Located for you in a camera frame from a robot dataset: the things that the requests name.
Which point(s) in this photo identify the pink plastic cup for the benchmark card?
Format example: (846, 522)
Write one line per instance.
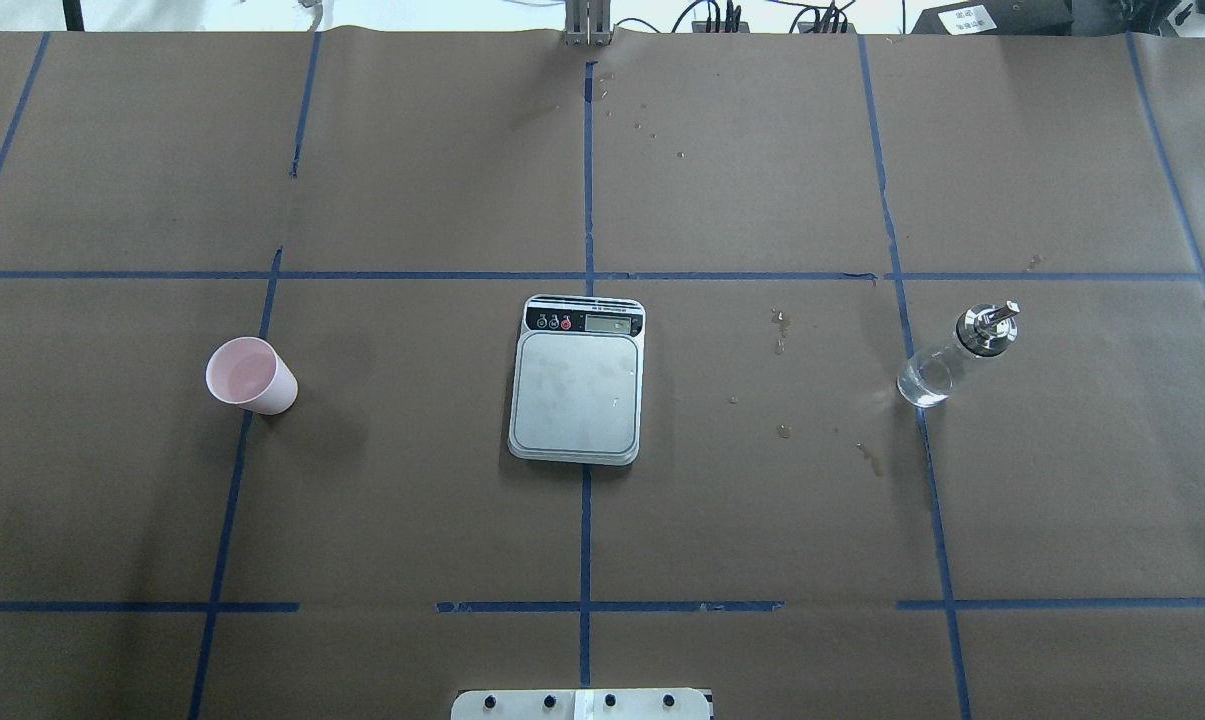
(247, 373)

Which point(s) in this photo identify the glass sauce dispenser bottle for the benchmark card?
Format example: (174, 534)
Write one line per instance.
(978, 337)

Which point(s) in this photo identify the white digital kitchen scale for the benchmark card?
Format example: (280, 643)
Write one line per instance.
(577, 380)

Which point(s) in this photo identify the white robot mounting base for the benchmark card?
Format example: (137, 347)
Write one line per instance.
(585, 703)

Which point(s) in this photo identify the black box with label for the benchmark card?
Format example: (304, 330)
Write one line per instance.
(1008, 18)

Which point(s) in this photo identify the aluminium frame post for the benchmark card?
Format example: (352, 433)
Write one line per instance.
(588, 23)

